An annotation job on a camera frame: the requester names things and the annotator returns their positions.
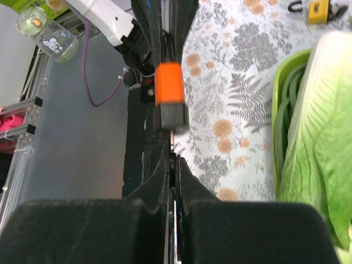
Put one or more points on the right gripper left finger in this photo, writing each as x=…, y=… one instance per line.
x=129, y=230

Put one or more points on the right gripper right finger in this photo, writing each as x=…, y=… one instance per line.
x=215, y=231

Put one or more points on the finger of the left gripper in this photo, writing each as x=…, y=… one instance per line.
x=183, y=13
x=149, y=17

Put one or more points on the orange black padlock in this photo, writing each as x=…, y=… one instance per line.
x=171, y=112

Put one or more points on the yellow padlock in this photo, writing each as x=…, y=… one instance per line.
x=324, y=11

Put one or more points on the black key bunch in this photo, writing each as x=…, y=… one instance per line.
x=172, y=160

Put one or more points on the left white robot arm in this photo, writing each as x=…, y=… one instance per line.
x=122, y=30

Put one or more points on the clear plastic bottle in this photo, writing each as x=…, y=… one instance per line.
x=51, y=37

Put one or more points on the large napa cabbage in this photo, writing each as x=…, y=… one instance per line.
x=317, y=166

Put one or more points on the green long beans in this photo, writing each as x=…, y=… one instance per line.
x=288, y=98

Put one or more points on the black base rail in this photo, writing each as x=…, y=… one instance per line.
x=146, y=161

